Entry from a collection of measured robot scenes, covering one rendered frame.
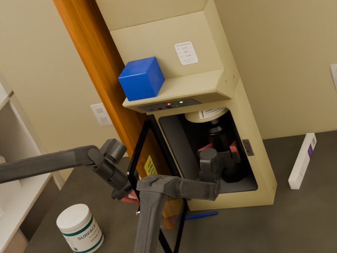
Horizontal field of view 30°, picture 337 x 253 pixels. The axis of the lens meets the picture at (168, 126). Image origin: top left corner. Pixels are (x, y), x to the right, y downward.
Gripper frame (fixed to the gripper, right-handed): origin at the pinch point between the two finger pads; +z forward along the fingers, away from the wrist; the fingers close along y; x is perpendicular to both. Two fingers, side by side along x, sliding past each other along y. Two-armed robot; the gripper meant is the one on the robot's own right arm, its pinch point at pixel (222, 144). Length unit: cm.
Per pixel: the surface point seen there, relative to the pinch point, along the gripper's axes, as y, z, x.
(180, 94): -2.4, -20.4, -35.0
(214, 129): -0.7, -3.4, -9.2
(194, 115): 2.7, -6.6, -18.0
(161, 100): 4.4, -20.5, -34.0
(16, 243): 112, -5, 38
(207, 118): -1.7, -7.4, -16.9
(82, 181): 77, 15, 22
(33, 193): 104, 13, 24
